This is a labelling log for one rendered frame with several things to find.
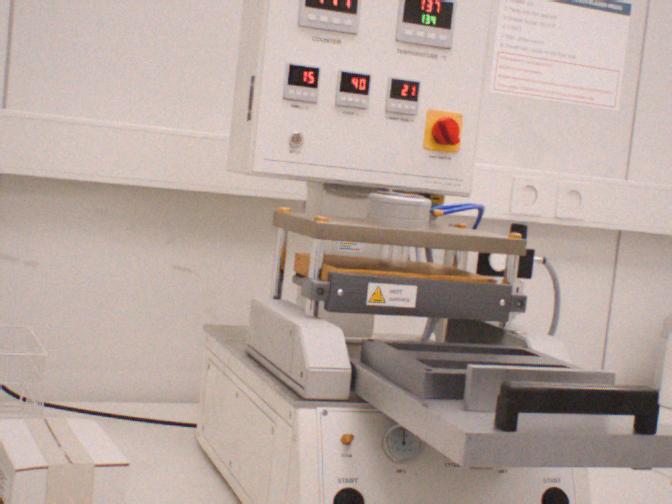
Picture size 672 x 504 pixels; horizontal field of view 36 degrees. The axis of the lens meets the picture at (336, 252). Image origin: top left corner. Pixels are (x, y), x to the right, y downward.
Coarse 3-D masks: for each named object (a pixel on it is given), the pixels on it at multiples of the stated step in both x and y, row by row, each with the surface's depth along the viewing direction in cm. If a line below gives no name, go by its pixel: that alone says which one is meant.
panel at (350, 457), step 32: (320, 416) 107; (352, 416) 108; (384, 416) 110; (320, 448) 106; (352, 448) 107; (320, 480) 105; (352, 480) 106; (384, 480) 107; (416, 480) 109; (448, 480) 110; (480, 480) 111; (512, 480) 112; (544, 480) 114
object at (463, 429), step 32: (352, 384) 109; (384, 384) 101; (480, 384) 92; (416, 416) 94; (448, 416) 89; (480, 416) 90; (544, 416) 93; (576, 416) 95; (608, 416) 96; (448, 448) 87; (480, 448) 85; (512, 448) 86; (544, 448) 87; (576, 448) 88; (608, 448) 89; (640, 448) 90
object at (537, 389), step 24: (504, 384) 86; (528, 384) 86; (552, 384) 87; (576, 384) 88; (600, 384) 90; (504, 408) 86; (528, 408) 86; (552, 408) 87; (576, 408) 88; (600, 408) 88; (624, 408) 89; (648, 408) 90; (648, 432) 90
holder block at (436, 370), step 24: (360, 360) 110; (384, 360) 104; (408, 360) 100; (432, 360) 102; (456, 360) 103; (480, 360) 104; (504, 360) 106; (528, 360) 107; (552, 360) 109; (408, 384) 98; (432, 384) 95; (456, 384) 96
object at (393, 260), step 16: (304, 256) 131; (336, 256) 135; (384, 256) 129; (400, 256) 128; (304, 272) 130; (352, 272) 119; (368, 272) 120; (384, 272) 121; (400, 272) 121; (416, 272) 124; (432, 272) 126; (448, 272) 128; (464, 272) 131
